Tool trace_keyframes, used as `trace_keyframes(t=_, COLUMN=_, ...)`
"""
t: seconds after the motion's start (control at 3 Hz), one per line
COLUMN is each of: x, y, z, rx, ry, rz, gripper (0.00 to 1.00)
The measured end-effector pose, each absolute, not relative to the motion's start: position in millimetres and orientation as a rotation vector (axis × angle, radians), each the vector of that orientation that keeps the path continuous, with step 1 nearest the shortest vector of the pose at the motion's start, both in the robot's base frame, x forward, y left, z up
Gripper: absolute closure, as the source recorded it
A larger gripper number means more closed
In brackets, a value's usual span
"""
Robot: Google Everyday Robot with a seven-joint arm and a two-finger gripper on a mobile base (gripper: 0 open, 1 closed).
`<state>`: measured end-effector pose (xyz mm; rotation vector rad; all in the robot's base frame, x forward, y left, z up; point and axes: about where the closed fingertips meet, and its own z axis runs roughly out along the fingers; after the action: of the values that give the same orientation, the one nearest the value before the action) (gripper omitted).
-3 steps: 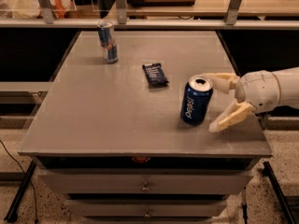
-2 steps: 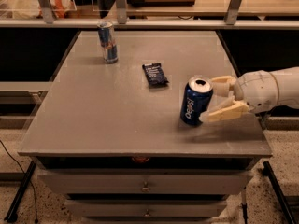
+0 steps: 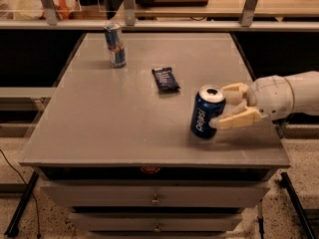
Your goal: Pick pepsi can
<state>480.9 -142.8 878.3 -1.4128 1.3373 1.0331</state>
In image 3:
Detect red bull can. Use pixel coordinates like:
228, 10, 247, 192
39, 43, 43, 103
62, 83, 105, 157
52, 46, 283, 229
105, 23, 126, 68

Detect upper drawer knob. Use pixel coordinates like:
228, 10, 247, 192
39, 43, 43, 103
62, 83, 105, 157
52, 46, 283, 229
151, 194, 160, 206

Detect left metal bracket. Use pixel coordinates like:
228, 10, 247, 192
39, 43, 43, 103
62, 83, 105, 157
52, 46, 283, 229
41, 0, 60, 26

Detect black snack bar wrapper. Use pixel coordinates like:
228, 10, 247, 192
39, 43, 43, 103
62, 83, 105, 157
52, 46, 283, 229
152, 67, 179, 92

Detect left black floor rail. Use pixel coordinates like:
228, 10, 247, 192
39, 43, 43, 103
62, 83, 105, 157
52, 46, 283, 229
4, 172, 39, 238

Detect black floor cable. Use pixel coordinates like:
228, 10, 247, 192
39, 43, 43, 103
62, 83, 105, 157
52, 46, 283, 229
0, 148, 42, 239

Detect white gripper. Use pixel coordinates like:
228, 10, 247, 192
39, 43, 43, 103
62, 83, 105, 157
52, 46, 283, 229
208, 76, 294, 129

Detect drawer knob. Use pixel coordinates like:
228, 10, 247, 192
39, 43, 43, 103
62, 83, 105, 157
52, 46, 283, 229
151, 194, 160, 206
154, 224, 161, 233

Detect blue pepsi can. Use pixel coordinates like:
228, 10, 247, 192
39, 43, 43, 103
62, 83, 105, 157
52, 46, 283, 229
190, 85, 226, 139

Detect right metal bracket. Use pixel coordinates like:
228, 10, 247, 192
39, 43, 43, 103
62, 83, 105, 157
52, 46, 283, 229
239, 0, 258, 27

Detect black floor rail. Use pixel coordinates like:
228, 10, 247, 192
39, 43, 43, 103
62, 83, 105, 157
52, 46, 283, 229
4, 172, 39, 238
280, 172, 319, 239

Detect metal bracket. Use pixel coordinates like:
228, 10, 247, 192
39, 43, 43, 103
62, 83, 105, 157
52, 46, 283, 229
41, 0, 60, 26
123, 0, 136, 26
239, 0, 258, 27

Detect right black floor rail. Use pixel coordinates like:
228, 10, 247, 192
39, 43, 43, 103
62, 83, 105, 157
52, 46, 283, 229
280, 172, 319, 239

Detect lower drawer knob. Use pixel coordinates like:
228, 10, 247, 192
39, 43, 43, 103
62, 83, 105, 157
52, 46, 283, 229
154, 224, 161, 233

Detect middle metal bracket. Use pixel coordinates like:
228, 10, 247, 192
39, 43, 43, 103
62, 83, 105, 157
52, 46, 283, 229
123, 0, 136, 26

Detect grey drawer cabinet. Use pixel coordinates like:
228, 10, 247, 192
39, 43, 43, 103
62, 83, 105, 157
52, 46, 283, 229
22, 33, 289, 239

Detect orange white plastic bag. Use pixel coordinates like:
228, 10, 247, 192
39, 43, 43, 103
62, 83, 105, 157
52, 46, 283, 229
0, 0, 81, 21

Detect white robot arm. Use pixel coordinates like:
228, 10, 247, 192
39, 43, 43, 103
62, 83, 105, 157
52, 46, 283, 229
209, 71, 319, 129

